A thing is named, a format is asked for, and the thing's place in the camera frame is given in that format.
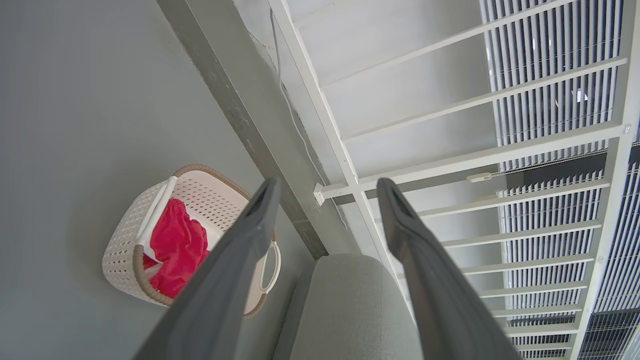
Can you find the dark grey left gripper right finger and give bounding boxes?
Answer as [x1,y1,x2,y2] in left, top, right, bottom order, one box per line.
[376,177,522,360]

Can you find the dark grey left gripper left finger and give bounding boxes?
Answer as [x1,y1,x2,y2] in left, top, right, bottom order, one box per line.
[133,177,282,360]

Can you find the cream perforated laundry basket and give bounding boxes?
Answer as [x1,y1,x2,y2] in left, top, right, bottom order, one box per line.
[102,164,282,320]

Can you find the red garment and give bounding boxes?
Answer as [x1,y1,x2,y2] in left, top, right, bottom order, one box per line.
[143,198,212,300]

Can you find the grey fabric sofa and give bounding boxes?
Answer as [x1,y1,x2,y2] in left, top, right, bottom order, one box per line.
[272,253,425,360]

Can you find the white garment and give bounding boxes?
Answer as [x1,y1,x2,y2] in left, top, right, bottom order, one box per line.
[135,175,223,273]

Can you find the white metal railing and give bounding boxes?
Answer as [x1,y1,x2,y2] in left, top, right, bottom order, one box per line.
[267,0,640,360]

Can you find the white window blinds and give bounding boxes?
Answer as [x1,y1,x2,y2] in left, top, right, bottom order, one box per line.
[479,0,640,360]

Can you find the thin white cable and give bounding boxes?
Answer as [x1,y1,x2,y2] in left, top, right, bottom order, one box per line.
[269,7,349,232]

